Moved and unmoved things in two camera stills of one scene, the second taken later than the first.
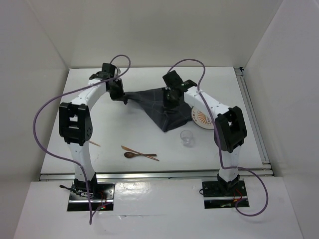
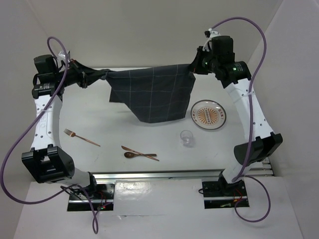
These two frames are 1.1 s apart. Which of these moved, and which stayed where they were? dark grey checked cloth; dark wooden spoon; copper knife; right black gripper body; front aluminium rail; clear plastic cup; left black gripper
Moved: dark grey checked cloth; right black gripper body; left black gripper
Stayed: dark wooden spoon; front aluminium rail; copper knife; clear plastic cup
